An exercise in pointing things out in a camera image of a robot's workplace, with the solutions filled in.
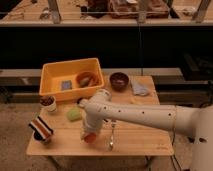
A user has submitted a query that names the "red apple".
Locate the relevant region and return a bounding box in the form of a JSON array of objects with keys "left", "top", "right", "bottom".
[{"left": 84, "top": 133, "right": 97, "bottom": 143}]

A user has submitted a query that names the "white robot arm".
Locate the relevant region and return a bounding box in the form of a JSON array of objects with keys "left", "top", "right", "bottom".
[{"left": 78, "top": 89, "right": 213, "bottom": 171}]

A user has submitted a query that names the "green pear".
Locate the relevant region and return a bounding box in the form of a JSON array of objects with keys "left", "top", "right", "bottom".
[{"left": 66, "top": 107, "right": 82, "bottom": 122}]

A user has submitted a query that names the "wooden table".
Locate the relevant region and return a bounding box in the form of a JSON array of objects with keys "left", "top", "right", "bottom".
[{"left": 25, "top": 75, "right": 175, "bottom": 157}]

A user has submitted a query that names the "metal fork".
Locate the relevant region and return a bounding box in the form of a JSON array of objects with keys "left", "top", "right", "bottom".
[{"left": 109, "top": 120, "right": 116, "bottom": 151}]

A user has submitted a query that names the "white cup with contents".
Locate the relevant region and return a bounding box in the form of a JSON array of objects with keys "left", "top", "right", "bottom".
[{"left": 40, "top": 96, "right": 57, "bottom": 113}]

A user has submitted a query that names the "blue sponge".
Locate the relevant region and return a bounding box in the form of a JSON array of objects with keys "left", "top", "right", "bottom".
[{"left": 61, "top": 80, "right": 72, "bottom": 91}]

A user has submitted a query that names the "yellow plastic bin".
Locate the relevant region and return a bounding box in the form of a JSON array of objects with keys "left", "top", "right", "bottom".
[{"left": 39, "top": 58, "right": 105, "bottom": 101}]

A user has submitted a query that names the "dark brown bowl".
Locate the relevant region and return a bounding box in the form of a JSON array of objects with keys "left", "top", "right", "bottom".
[{"left": 109, "top": 72, "right": 129, "bottom": 91}]

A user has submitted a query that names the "grey cloth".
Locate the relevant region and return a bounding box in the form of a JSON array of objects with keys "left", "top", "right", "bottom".
[{"left": 131, "top": 79, "right": 149, "bottom": 96}]

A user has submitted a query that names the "black cable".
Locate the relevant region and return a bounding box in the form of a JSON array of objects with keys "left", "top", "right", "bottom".
[{"left": 169, "top": 133, "right": 188, "bottom": 171}]

